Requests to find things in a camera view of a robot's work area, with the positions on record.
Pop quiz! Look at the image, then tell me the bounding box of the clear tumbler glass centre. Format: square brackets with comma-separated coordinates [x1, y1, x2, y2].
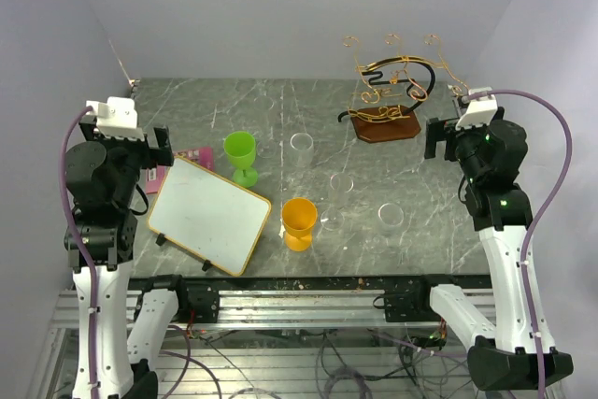
[289, 133, 314, 168]

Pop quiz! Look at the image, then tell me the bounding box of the gold wire wine glass rack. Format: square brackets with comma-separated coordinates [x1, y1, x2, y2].
[336, 34, 468, 144]

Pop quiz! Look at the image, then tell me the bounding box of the orange plastic wine glass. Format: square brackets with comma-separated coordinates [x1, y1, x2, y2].
[281, 197, 318, 252]

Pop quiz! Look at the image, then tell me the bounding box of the white board with yellow frame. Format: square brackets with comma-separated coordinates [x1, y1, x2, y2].
[148, 157, 272, 277]

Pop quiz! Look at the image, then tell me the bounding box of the clear champagne flute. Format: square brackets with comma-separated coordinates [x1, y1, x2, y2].
[320, 173, 354, 231]

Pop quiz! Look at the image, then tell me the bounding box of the pink sticker booklet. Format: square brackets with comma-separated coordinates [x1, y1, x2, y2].
[145, 147, 214, 194]

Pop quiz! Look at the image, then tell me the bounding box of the clear wine glass far left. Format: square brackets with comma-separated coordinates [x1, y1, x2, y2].
[253, 95, 278, 159]

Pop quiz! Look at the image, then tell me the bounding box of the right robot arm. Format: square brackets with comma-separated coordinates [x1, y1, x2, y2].
[411, 118, 574, 392]

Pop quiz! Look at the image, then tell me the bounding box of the aluminium rail frame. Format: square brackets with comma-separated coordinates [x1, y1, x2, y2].
[50, 289, 497, 331]

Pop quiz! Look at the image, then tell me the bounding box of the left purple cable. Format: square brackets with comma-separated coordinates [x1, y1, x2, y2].
[57, 106, 101, 399]

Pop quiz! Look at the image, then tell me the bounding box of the green plastic wine glass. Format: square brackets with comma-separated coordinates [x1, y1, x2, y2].
[223, 131, 258, 189]

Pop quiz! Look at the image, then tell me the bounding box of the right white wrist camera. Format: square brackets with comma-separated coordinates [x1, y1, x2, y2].
[455, 87, 498, 130]

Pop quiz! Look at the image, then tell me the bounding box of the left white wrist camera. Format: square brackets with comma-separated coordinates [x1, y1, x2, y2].
[86, 96, 145, 141]

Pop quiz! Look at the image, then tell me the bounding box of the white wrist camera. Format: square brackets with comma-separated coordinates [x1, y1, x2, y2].
[86, 96, 145, 141]
[455, 87, 498, 130]

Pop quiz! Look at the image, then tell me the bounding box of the clear wine glass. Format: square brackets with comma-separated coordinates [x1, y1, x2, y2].
[253, 95, 278, 159]
[369, 202, 405, 252]

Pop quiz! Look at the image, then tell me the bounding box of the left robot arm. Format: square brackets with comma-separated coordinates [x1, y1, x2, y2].
[61, 123, 191, 398]

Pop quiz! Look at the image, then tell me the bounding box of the clear wine glass right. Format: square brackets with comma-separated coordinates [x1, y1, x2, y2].
[369, 202, 405, 252]

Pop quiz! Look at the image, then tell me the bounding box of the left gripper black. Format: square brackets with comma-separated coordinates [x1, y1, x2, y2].
[78, 115, 172, 206]

